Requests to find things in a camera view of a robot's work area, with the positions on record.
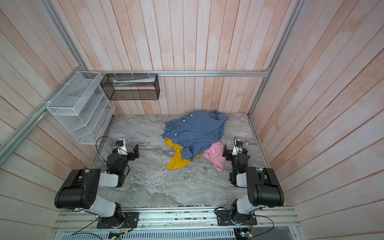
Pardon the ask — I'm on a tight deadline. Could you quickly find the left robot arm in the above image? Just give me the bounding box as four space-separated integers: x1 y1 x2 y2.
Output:
54 141 140 228

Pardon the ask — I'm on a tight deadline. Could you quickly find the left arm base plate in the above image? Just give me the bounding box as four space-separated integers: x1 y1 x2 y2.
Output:
97 212 140 229

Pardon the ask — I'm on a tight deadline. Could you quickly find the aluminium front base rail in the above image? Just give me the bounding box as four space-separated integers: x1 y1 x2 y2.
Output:
52 206 301 233

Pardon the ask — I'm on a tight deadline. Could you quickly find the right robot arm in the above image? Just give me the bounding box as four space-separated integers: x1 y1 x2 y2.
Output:
215 147 285 226

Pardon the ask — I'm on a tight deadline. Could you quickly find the black wire mesh basket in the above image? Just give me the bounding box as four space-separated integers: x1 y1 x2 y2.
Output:
101 73 161 101

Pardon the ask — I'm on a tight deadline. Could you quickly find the right aluminium frame post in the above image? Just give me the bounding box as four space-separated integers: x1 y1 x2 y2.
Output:
248 1 307 118

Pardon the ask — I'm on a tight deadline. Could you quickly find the white wire mesh shelf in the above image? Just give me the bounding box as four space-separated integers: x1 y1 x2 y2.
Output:
47 72 115 145

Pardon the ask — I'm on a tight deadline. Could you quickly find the left aluminium frame rail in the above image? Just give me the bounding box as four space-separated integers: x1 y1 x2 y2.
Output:
1 65 85 167

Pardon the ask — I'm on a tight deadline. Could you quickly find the yellow cloth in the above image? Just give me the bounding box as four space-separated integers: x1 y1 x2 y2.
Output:
165 138 192 170

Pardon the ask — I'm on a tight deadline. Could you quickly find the blue checkered button shirt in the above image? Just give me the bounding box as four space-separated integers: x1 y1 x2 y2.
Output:
162 110 229 161

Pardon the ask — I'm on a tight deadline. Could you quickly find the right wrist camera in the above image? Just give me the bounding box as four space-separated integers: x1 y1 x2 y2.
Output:
232 138 243 156

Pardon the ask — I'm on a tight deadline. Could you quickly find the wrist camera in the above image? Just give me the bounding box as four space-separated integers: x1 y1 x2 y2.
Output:
232 138 243 156
116 139 128 156

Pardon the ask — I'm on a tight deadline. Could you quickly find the pink cloth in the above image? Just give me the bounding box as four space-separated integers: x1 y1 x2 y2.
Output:
203 142 226 172

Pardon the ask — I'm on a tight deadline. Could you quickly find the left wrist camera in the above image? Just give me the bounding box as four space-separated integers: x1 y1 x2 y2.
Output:
116 139 128 156

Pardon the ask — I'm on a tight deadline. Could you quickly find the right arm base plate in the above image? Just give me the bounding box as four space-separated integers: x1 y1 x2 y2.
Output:
214 208 258 226

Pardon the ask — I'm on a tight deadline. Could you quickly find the aluminium horizontal frame rail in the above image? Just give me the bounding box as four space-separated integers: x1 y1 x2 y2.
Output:
97 70 269 77

